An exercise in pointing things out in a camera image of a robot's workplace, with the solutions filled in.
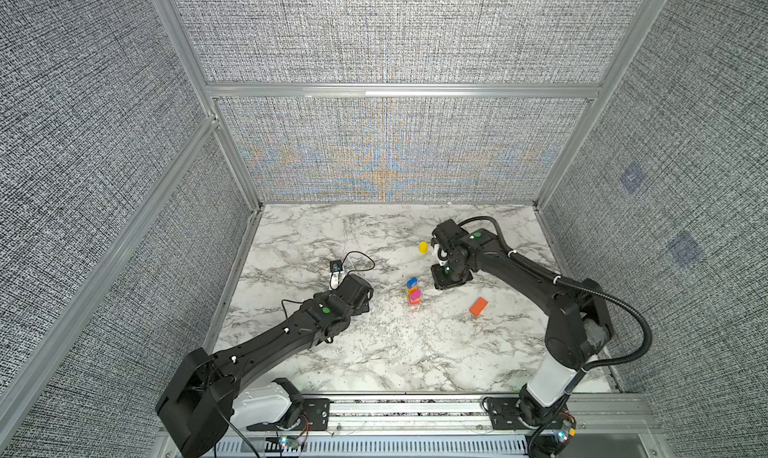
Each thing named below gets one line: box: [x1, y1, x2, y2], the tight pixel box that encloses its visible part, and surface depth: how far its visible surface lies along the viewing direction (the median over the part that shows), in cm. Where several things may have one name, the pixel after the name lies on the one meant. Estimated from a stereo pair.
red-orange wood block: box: [469, 296, 488, 317], surface depth 94 cm
